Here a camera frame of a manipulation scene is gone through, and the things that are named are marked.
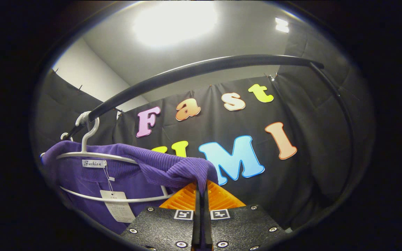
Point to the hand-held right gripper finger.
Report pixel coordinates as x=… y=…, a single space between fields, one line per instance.
x=206 y=226
x=197 y=226

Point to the purple knit jacket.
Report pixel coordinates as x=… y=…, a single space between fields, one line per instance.
x=82 y=181

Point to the black clothes rack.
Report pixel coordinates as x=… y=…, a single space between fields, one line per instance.
x=187 y=71

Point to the rectangular ceiling light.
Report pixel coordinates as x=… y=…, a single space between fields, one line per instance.
x=282 y=26
x=175 y=22

